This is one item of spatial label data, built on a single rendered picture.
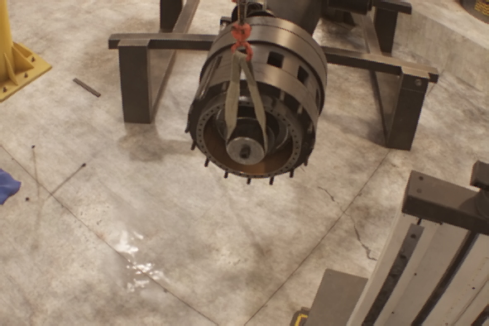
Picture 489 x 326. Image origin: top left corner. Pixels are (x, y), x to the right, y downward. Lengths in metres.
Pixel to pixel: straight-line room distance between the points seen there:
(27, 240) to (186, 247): 0.97
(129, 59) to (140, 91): 0.25
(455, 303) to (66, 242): 2.34
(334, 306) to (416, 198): 1.00
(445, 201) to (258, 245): 2.17
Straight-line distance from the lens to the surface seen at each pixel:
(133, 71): 3.35
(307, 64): 2.35
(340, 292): 1.84
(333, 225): 3.09
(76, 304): 2.81
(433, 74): 3.35
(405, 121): 3.47
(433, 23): 4.52
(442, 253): 1.03
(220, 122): 2.30
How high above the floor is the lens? 2.39
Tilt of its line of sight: 47 degrees down
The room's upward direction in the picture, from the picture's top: 3 degrees clockwise
